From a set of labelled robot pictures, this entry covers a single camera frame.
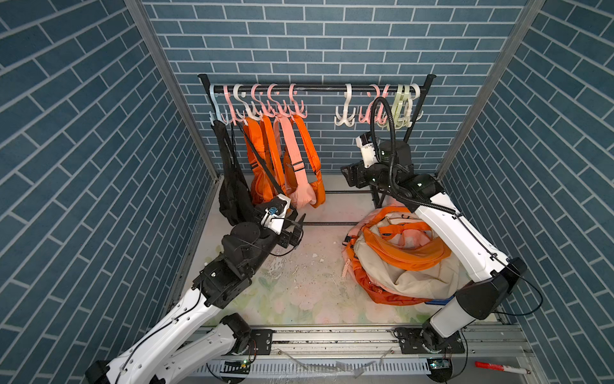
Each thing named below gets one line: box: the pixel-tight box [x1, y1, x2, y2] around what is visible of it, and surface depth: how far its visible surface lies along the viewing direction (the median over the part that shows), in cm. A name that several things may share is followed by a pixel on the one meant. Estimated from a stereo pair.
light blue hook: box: [208, 84, 229, 126], surface depth 69 cm
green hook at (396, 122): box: [389, 84, 406, 131], surface depth 71 cm
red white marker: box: [474, 361, 531, 375], surface depth 71 cm
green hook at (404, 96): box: [398, 84, 411, 130], surface depth 67 cm
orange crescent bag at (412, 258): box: [362, 207, 452, 272], surface depth 76 cm
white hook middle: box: [334, 83, 356, 128], surface depth 74 cm
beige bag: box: [354, 213, 468, 300], surface depth 73 cm
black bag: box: [211, 119, 253, 227], surface depth 81 cm
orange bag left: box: [243, 115, 288, 206], surface depth 77 cm
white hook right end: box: [406, 83, 424, 128], surface depth 71 cm
